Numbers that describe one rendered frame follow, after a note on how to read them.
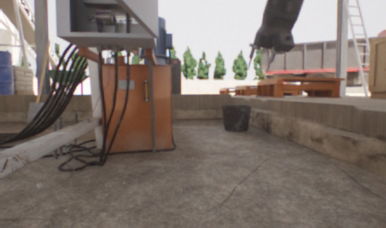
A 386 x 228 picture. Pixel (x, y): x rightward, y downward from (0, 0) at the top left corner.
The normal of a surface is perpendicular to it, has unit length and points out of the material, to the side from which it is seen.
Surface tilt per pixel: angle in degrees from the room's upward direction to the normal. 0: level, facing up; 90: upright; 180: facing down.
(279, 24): 122
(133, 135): 90
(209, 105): 90
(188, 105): 90
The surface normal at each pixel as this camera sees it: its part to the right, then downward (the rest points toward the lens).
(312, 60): -0.43, 0.07
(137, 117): 0.21, 0.07
